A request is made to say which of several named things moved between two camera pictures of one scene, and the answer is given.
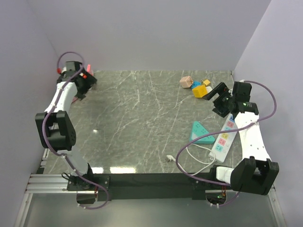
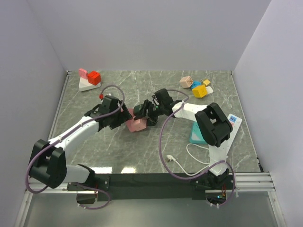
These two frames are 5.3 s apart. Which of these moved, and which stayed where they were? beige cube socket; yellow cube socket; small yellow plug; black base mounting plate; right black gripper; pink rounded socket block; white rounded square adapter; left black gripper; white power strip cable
Moved: pink rounded socket block; right black gripper; left black gripper
Stayed: white rounded square adapter; white power strip cable; black base mounting plate; small yellow plug; yellow cube socket; beige cube socket
